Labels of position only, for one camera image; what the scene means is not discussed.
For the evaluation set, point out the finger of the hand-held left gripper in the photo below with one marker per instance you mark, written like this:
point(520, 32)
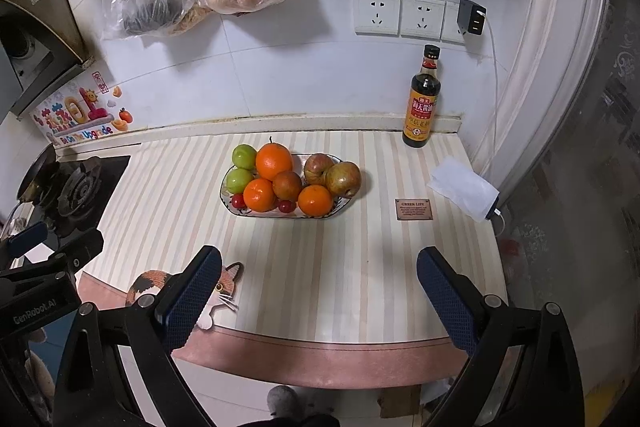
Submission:
point(27, 238)
point(75, 252)

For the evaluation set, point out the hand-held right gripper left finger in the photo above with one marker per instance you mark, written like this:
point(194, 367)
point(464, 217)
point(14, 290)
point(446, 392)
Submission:
point(192, 297)

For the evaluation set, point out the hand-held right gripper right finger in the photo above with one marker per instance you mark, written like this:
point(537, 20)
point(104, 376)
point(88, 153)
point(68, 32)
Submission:
point(445, 302)

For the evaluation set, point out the small orange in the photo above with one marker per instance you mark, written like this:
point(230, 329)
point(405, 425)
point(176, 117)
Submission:
point(315, 200)
point(259, 195)

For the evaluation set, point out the green apple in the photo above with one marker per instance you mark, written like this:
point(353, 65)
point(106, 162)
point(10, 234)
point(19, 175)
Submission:
point(238, 180)
point(243, 156)

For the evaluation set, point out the large orange with stem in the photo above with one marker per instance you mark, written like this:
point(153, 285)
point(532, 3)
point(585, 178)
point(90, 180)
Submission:
point(273, 161)

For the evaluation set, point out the yellow-brown apple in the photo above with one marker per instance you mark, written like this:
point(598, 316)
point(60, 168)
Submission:
point(344, 178)

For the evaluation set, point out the floral ceramic plate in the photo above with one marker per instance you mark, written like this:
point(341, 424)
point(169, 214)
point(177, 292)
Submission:
point(299, 163)

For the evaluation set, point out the striped red apple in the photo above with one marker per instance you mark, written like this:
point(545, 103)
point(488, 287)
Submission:
point(317, 168)

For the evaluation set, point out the calico cat sticker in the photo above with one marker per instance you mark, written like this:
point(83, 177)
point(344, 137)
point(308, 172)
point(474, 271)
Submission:
point(145, 282)

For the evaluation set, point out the black gas stove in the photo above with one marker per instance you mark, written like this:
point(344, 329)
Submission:
point(80, 192)

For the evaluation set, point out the black wok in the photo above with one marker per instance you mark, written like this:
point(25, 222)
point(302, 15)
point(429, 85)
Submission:
point(37, 172)

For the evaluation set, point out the brown printed label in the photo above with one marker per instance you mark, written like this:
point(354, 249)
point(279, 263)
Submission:
point(414, 209)

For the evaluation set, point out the red cherry tomato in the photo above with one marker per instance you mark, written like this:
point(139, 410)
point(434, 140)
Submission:
point(238, 201)
point(285, 206)

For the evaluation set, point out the white power bank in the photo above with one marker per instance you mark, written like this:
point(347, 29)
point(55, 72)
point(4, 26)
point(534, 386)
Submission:
point(494, 205)

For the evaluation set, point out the white paper tissue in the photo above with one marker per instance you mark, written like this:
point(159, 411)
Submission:
point(460, 187)

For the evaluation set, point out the grey fuzzy slipper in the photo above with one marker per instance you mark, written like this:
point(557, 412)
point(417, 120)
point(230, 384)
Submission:
point(287, 399)

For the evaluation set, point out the dark red apple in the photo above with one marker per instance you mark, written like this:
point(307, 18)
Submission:
point(287, 185)

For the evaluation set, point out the dark soy sauce bottle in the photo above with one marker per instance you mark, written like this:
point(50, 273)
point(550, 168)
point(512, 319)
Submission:
point(420, 107)

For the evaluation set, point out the metal range hood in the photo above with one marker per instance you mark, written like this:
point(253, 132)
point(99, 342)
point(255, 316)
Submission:
point(30, 37)

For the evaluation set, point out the clear bag with brown contents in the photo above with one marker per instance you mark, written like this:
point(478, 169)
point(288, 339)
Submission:
point(192, 18)

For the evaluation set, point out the black charger plug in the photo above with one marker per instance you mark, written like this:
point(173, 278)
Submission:
point(472, 17)

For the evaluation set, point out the colourful cartoon wall sticker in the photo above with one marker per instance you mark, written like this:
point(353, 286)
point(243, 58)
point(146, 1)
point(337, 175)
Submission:
point(75, 112)

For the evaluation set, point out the white wall socket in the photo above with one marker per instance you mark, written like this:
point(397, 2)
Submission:
point(376, 13)
point(450, 27)
point(422, 18)

